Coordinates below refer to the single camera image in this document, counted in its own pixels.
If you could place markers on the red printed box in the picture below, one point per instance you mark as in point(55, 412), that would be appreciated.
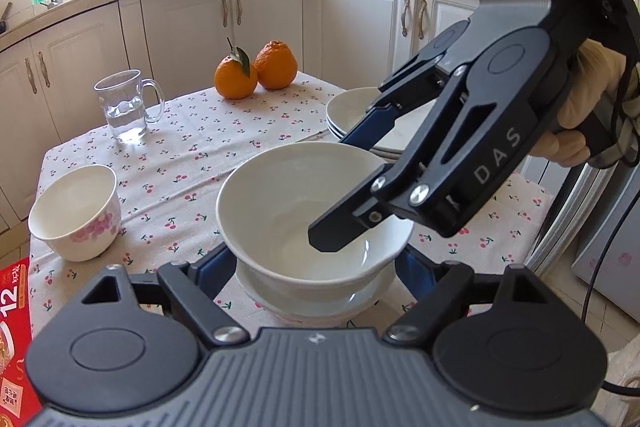
point(15, 332)

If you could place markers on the silver appliance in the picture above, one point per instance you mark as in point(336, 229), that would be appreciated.
point(620, 267)

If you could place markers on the person's right hand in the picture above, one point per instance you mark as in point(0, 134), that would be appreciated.
point(595, 82)

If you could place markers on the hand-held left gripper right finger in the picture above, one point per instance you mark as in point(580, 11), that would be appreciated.
point(410, 272)

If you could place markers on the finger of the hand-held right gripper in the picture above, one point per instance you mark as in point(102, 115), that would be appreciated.
point(365, 129)
point(340, 232)

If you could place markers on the orange with leaf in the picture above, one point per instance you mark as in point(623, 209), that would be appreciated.
point(235, 77)

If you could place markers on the cherry print tablecloth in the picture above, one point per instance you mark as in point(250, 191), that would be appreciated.
point(175, 187)

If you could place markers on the white cloth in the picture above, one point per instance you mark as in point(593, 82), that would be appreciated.
point(627, 362)

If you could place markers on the glass mug with water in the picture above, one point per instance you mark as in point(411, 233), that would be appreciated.
point(125, 112)

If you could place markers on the white bowl pink flowers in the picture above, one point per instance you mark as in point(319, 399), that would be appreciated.
point(70, 207)

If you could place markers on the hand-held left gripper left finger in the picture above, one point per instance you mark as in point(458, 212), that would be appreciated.
point(215, 269)

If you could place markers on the plain white bowl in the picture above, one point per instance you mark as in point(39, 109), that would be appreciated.
point(300, 307)
point(280, 207)

